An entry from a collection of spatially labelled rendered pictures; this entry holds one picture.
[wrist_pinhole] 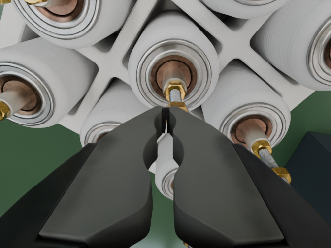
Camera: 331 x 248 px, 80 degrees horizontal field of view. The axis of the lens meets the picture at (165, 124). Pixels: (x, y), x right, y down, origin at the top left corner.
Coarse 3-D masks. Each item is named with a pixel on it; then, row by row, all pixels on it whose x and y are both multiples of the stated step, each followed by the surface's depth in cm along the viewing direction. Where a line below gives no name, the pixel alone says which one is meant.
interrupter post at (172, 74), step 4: (172, 68) 19; (176, 68) 19; (168, 72) 19; (172, 72) 18; (176, 72) 18; (180, 72) 19; (164, 76) 19; (168, 76) 18; (172, 76) 18; (176, 76) 18; (180, 76) 18; (184, 76) 20; (164, 80) 18; (168, 80) 17; (172, 80) 17; (176, 80) 17; (180, 80) 17; (184, 80) 18; (164, 84) 17; (184, 84) 17; (164, 88) 18; (184, 88) 18
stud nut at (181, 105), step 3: (171, 102) 14; (174, 102) 14; (177, 102) 14; (180, 102) 14; (183, 102) 14; (168, 105) 14; (171, 105) 14; (174, 105) 14; (177, 105) 14; (180, 105) 14; (183, 105) 14; (183, 108) 13; (186, 108) 14; (186, 111) 14
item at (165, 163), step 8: (168, 136) 32; (160, 144) 33; (168, 144) 31; (160, 152) 31; (168, 152) 29; (160, 160) 30; (168, 160) 27; (160, 168) 28; (168, 168) 27; (160, 176) 28; (160, 184) 29
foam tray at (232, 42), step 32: (160, 0) 32; (192, 0) 23; (0, 32) 25; (32, 32) 27; (128, 32) 25; (224, 32) 24; (224, 64) 26; (256, 64) 26; (96, 96) 29; (288, 96) 29
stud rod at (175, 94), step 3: (171, 90) 17; (174, 90) 17; (177, 90) 17; (171, 93) 16; (174, 93) 16; (177, 93) 16; (180, 93) 17; (171, 96) 16; (174, 96) 16; (177, 96) 16; (180, 96) 16; (171, 99) 15; (174, 99) 15; (177, 99) 15; (180, 99) 15
